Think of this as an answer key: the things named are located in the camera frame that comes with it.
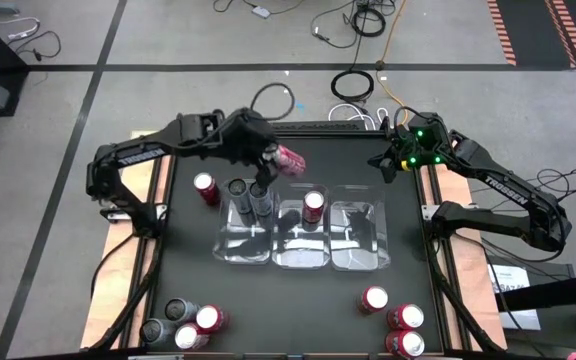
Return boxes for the black table frame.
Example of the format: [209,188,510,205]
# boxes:
[157,128,450,359]

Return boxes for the black cable bundle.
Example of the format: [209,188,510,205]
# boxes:
[425,239,507,354]
[90,234,164,351]

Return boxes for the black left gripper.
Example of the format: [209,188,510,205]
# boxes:
[222,107,279,192]

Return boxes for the dark grey cabinet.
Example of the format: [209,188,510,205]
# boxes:
[487,254,576,360]

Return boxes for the thin black cables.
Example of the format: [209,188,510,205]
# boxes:
[532,167,576,214]

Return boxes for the coiled black floor cable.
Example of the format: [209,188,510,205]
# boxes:
[330,68,375,104]
[350,5,387,39]

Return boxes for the wooden base board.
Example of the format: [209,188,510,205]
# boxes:
[80,129,508,351]

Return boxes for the red Coke can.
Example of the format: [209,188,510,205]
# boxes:
[192,171,221,206]
[262,142,308,177]
[195,303,230,335]
[301,189,327,232]
[174,322,210,351]

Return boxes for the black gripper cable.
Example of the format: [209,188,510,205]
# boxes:
[250,82,297,121]
[392,105,422,132]

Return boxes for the loose black floor cable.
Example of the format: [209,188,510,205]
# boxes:
[6,30,63,62]
[311,12,360,50]

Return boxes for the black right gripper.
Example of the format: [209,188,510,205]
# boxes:
[367,134,422,184]

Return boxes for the clear plastic bin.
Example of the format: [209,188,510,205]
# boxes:
[271,182,332,271]
[328,183,392,272]
[211,178,275,266]

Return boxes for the white paper sheet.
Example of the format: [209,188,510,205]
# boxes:
[487,264,542,332]

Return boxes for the silver Celsius can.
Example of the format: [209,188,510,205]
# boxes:
[164,297,200,325]
[226,177,253,215]
[139,317,177,346]
[248,180,274,219]

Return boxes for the orange Fanta can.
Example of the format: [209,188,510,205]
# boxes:
[386,303,426,331]
[385,328,426,360]
[357,285,390,316]

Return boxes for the white floor cable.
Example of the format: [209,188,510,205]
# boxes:
[327,102,392,129]
[0,16,42,41]

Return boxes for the black bar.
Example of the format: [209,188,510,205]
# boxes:
[495,272,576,314]

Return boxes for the yellow cable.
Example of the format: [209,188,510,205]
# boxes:
[375,0,410,126]

